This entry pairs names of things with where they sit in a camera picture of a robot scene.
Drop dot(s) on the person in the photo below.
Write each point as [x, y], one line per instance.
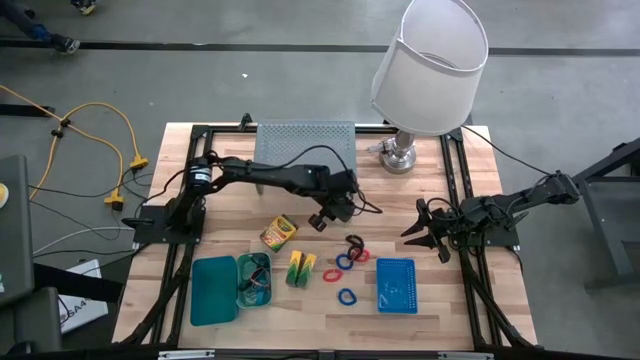
[60, 44]

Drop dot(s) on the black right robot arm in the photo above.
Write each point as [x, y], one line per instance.
[525, 200]

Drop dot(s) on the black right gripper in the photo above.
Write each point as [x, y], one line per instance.
[445, 226]

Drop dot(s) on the black aluminium table frame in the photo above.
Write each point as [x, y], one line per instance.
[225, 129]

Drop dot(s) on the black cart bar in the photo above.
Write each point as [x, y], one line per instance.
[75, 282]

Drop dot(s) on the dark teal container lid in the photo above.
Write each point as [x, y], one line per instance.
[214, 290]

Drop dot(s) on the wide blue rubber band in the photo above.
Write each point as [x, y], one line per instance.
[257, 300]

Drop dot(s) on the dark grey equipment case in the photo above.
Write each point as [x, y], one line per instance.
[15, 240]

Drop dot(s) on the white shade silver table lamp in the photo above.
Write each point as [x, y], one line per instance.
[430, 75]

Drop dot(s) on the light teal plastic container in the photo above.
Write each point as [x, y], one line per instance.
[250, 265]

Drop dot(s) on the white printed paper sheet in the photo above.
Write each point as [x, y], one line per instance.
[85, 315]

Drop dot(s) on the blue perforated plastic basket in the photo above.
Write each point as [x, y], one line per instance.
[397, 285]

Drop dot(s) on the grey metal stand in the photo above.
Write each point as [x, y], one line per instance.
[610, 215]

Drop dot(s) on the grey perforated metal shelf riser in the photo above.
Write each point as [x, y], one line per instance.
[300, 140]

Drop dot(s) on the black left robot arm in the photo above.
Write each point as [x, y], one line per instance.
[270, 177]

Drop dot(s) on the clear glass light bulb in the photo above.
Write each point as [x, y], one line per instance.
[377, 147]

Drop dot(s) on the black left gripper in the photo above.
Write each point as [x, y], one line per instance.
[340, 200]

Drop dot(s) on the dark grey box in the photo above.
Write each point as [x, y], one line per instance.
[35, 320]

